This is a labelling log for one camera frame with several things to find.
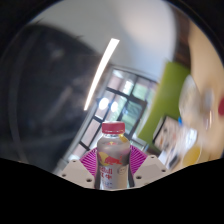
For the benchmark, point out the pale yellow mug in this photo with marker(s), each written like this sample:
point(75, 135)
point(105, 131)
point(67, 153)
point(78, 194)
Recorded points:
point(191, 156)

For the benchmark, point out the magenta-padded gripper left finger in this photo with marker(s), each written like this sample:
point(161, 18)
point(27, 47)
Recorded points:
point(76, 173)

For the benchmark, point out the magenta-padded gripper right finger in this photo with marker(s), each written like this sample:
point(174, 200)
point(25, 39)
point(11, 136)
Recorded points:
point(150, 170)

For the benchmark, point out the large dark-framed window wall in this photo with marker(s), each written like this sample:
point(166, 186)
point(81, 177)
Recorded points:
point(130, 100)

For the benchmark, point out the white bowl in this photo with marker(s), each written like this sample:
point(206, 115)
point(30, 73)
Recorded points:
point(193, 100)

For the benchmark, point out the green upholstered bench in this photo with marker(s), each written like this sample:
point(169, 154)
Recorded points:
point(163, 96)

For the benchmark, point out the long curved ceiling light strip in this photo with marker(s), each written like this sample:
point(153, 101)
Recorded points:
point(101, 73)

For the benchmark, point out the group of pendant lamps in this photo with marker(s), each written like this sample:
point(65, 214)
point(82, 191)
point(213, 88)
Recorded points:
point(104, 103)

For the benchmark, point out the black sticker-covered tablet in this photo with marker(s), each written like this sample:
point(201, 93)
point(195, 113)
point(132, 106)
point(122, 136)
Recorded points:
point(166, 135)

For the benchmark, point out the red-capped clear drink bottle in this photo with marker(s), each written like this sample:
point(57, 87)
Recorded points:
point(112, 161)

